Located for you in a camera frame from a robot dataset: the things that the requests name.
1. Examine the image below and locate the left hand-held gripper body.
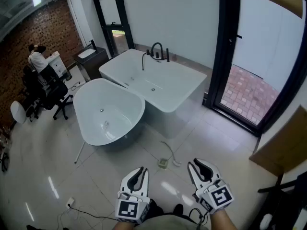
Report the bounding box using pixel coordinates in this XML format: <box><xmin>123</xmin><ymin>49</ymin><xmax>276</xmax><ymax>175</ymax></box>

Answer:
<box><xmin>116</xmin><ymin>187</ymin><xmax>152</xmax><ymax>225</ymax></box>

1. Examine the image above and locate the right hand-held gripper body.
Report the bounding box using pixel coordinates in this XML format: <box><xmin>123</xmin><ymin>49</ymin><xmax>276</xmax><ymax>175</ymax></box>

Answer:
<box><xmin>191</xmin><ymin>178</ymin><xmax>235</xmax><ymax>215</ymax></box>

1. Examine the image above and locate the person's right forearm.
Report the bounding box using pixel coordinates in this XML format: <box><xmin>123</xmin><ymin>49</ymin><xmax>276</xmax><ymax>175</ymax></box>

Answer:
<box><xmin>209</xmin><ymin>208</ymin><xmax>241</xmax><ymax>230</ymax></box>

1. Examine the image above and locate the small green square component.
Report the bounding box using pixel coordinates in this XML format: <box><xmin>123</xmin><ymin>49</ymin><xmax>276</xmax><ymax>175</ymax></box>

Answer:
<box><xmin>157</xmin><ymin>158</ymin><xmax>169</xmax><ymax>171</ymax></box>

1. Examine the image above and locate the person's left black shoe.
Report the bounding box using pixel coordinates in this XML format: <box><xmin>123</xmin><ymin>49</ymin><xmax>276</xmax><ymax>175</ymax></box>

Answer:
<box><xmin>148</xmin><ymin>198</ymin><xmax>165</xmax><ymax>219</ymax></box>

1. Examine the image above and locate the person's black shoe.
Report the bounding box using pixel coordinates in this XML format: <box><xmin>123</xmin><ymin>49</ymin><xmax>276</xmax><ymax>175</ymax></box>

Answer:
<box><xmin>148</xmin><ymin>198</ymin><xmax>165</xmax><ymax>219</ymax></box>
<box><xmin>173</xmin><ymin>203</ymin><xmax>184</xmax><ymax>216</ymax></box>

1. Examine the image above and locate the person's right black shoe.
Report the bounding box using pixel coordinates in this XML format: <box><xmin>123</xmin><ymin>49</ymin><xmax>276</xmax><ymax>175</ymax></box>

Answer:
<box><xmin>173</xmin><ymin>203</ymin><xmax>184</xmax><ymax>216</ymax></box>

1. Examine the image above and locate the person's grey clothing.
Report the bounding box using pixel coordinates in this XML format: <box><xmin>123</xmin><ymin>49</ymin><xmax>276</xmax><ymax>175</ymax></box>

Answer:
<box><xmin>134</xmin><ymin>213</ymin><xmax>212</xmax><ymax>230</ymax></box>

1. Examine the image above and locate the white pole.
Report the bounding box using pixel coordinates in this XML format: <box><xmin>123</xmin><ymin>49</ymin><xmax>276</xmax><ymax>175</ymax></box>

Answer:
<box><xmin>74</xmin><ymin>141</ymin><xmax>86</xmax><ymax>164</ymax></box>

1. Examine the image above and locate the white oval bathtub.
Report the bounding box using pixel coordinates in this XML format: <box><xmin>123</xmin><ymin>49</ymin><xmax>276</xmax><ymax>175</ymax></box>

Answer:
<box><xmin>72</xmin><ymin>78</ymin><xmax>146</xmax><ymax>151</ymax></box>

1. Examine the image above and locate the cardboard box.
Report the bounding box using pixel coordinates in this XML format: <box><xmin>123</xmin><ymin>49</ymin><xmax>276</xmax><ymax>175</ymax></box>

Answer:
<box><xmin>249</xmin><ymin>105</ymin><xmax>307</xmax><ymax>177</ymax></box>

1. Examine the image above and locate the white rectangular bathtub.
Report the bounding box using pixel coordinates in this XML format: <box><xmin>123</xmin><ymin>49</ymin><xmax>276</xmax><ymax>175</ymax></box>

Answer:
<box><xmin>98</xmin><ymin>48</ymin><xmax>208</xmax><ymax>139</ymax></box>

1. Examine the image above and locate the black framed glass door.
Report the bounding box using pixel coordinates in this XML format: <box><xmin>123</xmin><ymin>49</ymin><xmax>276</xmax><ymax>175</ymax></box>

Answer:
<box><xmin>207</xmin><ymin>0</ymin><xmax>307</xmax><ymax>138</ymax></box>

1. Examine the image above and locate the black office chair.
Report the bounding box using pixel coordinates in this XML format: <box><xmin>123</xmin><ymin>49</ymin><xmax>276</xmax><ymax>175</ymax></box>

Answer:
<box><xmin>22</xmin><ymin>65</ymin><xmax>74</xmax><ymax>121</ymax></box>

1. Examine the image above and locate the dark vanity cabinet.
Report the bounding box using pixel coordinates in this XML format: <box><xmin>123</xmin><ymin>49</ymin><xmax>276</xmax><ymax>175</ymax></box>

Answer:
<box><xmin>72</xmin><ymin>46</ymin><xmax>108</xmax><ymax>81</ymax></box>

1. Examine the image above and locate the white rounded stool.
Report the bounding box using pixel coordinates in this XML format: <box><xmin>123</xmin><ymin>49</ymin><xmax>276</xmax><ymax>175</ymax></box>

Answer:
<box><xmin>10</xmin><ymin>100</ymin><xmax>28</xmax><ymax>125</ymax></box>

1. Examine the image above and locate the white sink basin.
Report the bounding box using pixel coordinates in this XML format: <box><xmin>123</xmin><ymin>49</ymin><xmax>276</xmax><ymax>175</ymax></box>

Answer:
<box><xmin>78</xmin><ymin>48</ymin><xmax>96</xmax><ymax>59</ymax></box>

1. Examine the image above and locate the black bathtub faucet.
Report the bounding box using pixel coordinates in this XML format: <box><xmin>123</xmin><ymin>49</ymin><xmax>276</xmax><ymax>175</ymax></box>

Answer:
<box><xmin>141</xmin><ymin>42</ymin><xmax>171</xmax><ymax>71</ymax></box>

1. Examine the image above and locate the black cable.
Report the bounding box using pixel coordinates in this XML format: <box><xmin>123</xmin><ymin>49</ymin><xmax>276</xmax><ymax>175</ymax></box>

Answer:
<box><xmin>69</xmin><ymin>204</ymin><xmax>120</xmax><ymax>222</ymax></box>

